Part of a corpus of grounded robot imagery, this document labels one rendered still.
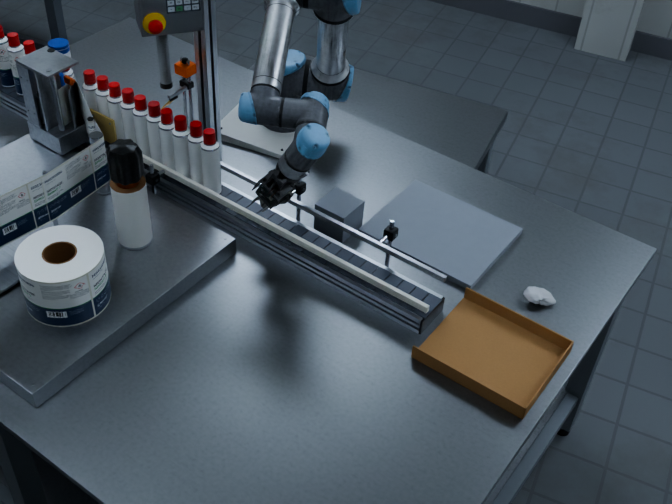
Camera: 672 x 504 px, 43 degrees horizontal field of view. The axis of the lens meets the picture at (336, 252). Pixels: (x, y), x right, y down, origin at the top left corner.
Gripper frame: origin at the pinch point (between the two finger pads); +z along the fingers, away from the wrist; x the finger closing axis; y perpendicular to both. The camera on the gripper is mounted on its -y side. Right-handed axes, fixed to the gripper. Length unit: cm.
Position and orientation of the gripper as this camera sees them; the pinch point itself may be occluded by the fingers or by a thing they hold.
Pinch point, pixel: (265, 202)
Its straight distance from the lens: 231.2
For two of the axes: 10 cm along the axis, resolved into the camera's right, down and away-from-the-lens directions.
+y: -5.9, 5.2, -6.2
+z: -4.5, 4.3, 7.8
